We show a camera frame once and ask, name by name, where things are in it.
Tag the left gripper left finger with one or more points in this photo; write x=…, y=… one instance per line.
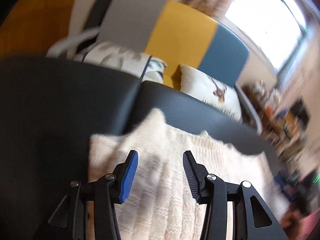
x=70, y=217

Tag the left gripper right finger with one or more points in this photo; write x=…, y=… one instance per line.
x=252, y=218

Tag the cream knitted sweater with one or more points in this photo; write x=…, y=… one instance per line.
x=160, y=205

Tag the person's right hand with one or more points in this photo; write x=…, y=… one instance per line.
x=291, y=218

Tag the pink ruffled cushion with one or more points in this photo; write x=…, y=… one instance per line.
x=308, y=225

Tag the wooden side desk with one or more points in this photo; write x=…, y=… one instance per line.
x=284, y=130

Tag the black television monitor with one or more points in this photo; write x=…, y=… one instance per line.
x=299, y=110

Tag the white deer print pillow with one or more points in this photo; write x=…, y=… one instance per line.
x=208, y=90

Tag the geometric pattern pillow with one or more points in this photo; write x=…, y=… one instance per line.
x=113, y=56

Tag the grey yellow blue sofa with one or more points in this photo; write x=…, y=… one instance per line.
x=173, y=32

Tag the black rolled mat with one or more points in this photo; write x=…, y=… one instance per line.
x=102, y=5

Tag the window with white frame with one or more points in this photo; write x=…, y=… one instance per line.
x=277, y=27

